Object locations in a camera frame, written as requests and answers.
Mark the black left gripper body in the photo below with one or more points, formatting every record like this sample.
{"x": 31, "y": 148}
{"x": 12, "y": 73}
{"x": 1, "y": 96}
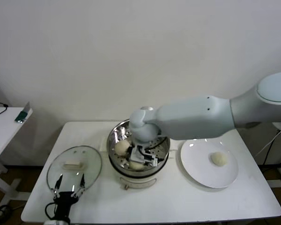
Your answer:
{"x": 63, "y": 201}

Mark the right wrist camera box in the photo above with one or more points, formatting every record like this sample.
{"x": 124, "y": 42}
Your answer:
{"x": 151, "y": 159}

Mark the round white plate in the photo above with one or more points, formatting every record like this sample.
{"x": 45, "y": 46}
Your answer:
{"x": 201, "y": 168}

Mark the white steamed baozi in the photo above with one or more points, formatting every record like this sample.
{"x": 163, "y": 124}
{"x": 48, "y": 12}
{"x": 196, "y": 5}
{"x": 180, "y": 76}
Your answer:
{"x": 135, "y": 166}
{"x": 120, "y": 147}
{"x": 219, "y": 159}

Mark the white desk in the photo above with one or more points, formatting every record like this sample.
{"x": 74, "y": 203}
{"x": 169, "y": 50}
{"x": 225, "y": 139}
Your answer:
{"x": 4, "y": 126}

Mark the round glass pot lid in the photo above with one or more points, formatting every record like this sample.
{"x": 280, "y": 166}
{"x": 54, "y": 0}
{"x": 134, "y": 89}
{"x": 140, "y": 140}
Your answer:
{"x": 72, "y": 164}

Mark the perforated steel steamer basket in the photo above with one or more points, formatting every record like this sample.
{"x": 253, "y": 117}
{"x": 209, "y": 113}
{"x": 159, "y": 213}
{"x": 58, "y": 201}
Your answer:
{"x": 114, "y": 134}

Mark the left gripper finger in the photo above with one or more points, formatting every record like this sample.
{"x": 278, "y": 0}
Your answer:
{"x": 82, "y": 181}
{"x": 59, "y": 181}

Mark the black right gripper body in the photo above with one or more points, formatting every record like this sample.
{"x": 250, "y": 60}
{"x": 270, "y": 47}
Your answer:
{"x": 133, "y": 153}

